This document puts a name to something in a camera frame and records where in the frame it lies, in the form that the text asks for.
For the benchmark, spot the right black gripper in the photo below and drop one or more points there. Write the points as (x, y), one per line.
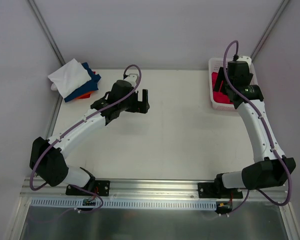
(225, 81)

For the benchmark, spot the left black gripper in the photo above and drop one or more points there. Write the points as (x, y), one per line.
(136, 102)

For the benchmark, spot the magenta t shirt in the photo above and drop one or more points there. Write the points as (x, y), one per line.
(218, 97)

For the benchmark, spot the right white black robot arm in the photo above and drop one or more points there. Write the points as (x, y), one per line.
(271, 167)

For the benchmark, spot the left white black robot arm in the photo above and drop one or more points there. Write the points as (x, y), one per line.
(48, 156)

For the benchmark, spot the folded blue t shirt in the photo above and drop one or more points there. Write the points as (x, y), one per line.
(75, 93)

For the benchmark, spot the folded orange t shirt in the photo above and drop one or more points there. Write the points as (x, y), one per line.
(89, 87)

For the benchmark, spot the folded white t shirt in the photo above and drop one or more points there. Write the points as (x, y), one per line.
(68, 78)

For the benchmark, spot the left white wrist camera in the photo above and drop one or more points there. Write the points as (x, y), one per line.
(132, 78)

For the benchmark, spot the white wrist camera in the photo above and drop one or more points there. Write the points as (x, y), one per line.
(243, 58)
(132, 78)

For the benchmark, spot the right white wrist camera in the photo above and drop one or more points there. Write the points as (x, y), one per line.
(243, 58)

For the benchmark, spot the aluminium mounting rail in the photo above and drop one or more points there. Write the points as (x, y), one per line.
(130, 189)

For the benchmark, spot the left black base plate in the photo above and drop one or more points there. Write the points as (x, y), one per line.
(99, 187)

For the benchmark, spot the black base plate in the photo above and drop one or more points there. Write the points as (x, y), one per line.
(212, 190)
(99, 187)

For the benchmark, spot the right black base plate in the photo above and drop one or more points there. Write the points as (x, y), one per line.
(212, 190)

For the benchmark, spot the white slotted cable duct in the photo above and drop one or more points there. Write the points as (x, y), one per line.
(125, 204)

